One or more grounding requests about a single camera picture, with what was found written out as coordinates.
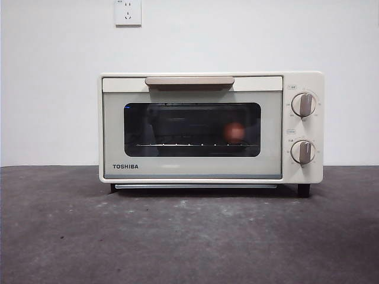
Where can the brown egg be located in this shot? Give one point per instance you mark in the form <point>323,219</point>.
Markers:
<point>234,132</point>

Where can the metal crumb tray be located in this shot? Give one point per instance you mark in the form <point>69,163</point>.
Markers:
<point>195,186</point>

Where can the cream Toshiba toaster oven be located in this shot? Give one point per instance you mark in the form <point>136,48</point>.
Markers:
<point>299,130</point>

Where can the cream oven knob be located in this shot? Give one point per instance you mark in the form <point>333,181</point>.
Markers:
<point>303,104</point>
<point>302,151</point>

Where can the white wall socket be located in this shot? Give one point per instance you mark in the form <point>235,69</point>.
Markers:
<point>128,13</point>

